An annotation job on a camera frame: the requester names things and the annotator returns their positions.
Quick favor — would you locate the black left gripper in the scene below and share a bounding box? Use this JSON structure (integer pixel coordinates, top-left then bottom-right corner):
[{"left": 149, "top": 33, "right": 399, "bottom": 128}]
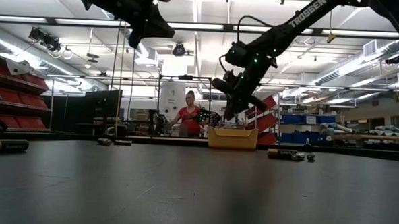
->
[{"left": 119, "top": 0, "right": 177, "bottom": 51}]

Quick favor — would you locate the black copper Duracell battery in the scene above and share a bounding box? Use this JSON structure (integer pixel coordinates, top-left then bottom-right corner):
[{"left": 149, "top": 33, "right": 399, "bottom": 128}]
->
[
  {"left": 0, "top": 138, "right": 30, "bottom": 156},
  {"left": 266, "top": 148, "right": 299, "bottom": 161}
]

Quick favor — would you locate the black metal cell frame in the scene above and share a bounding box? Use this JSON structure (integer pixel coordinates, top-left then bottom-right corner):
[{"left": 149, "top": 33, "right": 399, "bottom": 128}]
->
[{"left": 155, "top": 72, "right": 213, "bottom": 140}]

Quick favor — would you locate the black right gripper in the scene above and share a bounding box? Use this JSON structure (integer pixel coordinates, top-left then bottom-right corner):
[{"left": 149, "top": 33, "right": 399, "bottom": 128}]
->
[{"left": 209, "top": 53, "right": 278, "bottom": 124}]

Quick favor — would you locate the blue bin shelf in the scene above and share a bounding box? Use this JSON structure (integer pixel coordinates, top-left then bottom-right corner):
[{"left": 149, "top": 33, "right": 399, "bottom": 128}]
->
[{"left": 278, "top": 111, "right": 337, "bottom": 148}]

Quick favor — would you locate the wooden workbench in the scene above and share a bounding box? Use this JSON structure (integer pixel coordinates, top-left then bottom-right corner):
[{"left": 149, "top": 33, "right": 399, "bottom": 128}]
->
[{"left": 332, "top": 132, "right": 399, "bottom": 152}]

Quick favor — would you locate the hanging yellow hook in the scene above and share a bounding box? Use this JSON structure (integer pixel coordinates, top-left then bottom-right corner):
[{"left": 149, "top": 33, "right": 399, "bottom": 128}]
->
[{"left": 326, "top": 9, "right": 338, "bottom": 45}]

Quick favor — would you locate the yellow plastic bin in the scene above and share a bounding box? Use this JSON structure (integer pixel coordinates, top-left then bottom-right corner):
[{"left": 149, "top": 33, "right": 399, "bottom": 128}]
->
[{"left": 206, "top": 126, "right": 259, "bottom": 151}]

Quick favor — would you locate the black ceiling camera cluster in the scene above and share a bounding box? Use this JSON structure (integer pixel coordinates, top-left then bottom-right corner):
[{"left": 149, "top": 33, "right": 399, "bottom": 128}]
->
[{"left": 28, "top": 26, "right": 63, "bottom": 53}]

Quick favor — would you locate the tilted red bin rack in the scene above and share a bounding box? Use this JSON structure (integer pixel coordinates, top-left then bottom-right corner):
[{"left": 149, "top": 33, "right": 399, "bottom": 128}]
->
[{"left": 243, "top": 93, "right": 282, "bottom": 146}]

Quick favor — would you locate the black overhead frame bar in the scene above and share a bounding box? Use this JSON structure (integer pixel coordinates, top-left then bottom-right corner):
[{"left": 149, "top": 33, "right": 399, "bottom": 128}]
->
[{"left": 0, "top": 13, "right": 399, "bottom": 42}]

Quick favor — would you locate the small display screen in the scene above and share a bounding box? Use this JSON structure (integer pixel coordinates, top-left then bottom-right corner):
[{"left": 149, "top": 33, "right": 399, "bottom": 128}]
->
[{"left": 221, "top": 113, "right": 240, "bottom": 126}]

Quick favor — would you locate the person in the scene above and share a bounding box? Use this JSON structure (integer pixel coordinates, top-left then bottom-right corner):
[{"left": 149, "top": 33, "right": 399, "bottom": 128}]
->
[{"left": 168, "top": 89, "right": 210, "bottom": 139}]

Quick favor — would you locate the black computer monitor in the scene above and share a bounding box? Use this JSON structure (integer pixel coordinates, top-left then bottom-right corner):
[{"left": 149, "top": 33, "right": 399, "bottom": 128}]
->
[{"left": 83, "top": 88, "right": 123, "bottom": 121}]

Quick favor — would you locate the white pillar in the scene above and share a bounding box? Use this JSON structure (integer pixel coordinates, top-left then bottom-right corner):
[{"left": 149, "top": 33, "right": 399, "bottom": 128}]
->
[{"left": 158, "top": 81, "right": 187, "bottom": 125}]

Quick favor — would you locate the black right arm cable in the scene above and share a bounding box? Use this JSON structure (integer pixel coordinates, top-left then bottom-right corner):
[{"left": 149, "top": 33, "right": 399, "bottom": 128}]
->
[{"left": 218, "top": 13, "right": 275, "bottom": 76}]

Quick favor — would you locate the red bin shelving rack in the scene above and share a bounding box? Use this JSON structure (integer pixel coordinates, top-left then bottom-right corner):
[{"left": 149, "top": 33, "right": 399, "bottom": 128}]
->
[{"left": 0, "top": 56, "right": 54, "bottom": 135}]

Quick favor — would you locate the white air vent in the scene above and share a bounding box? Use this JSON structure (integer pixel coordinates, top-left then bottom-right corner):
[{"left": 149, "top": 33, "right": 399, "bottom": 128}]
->
[{"left": 363, "top": 39, "right": 379, "bottom": 57}]

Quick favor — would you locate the grey material roll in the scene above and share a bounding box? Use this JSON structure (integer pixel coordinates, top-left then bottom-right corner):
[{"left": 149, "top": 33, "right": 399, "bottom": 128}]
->
[
  {"left": 373, "top": 124, "right": 399, "bottom": 136},
  {"left": 321, "top": 121, "right": 353, "bottom": 134}
]

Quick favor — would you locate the round black ceiling camera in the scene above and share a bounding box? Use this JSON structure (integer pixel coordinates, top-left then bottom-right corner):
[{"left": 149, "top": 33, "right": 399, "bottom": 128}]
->
[{"left": 171, "top": 42, "right": 187, "bottom": 57}]

